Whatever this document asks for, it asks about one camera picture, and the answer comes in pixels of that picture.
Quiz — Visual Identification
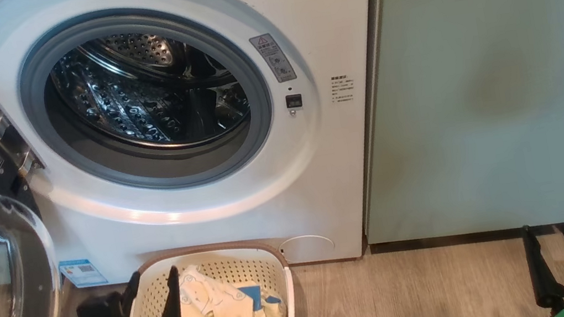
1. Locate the blue cloth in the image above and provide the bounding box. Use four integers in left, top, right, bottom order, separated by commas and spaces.
238, 280, 283, 314

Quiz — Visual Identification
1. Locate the cream perforated laundry basket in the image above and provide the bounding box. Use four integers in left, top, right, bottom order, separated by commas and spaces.
120, 232, 299, 317

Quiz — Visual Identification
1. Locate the white washing machine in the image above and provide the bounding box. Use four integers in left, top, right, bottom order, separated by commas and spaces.
0, 0, 417, 312

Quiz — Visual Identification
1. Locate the grey rubber door gasket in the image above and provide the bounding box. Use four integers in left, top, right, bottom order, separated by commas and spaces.
11, 0, 284, 210

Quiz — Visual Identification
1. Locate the metal door hinge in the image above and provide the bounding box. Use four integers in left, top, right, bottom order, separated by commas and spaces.
0, 95, 46, 179

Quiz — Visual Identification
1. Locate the black door latch socket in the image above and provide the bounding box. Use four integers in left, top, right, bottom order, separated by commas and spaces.
284, 92, 305, 111

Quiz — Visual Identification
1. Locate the blue energy label sticker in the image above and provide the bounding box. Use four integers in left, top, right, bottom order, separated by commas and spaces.
57, 254, 109, 292

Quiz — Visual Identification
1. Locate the dark cabinet baseboard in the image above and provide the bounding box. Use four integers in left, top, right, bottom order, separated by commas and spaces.
368, 215, 564, 265

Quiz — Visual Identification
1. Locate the round drain filter cover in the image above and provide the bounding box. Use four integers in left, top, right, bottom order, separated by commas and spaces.
277, 230, 338, 263

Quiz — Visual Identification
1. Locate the steel washer drum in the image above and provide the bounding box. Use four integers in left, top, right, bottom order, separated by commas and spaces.
37, 17, 256, 167

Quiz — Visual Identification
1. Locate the large pale green cabinet panel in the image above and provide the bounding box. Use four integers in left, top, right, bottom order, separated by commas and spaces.
330, 0, 564, 253

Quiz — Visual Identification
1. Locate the grey warning sticker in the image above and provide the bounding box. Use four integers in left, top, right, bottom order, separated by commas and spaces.
248, 29, 299, 87

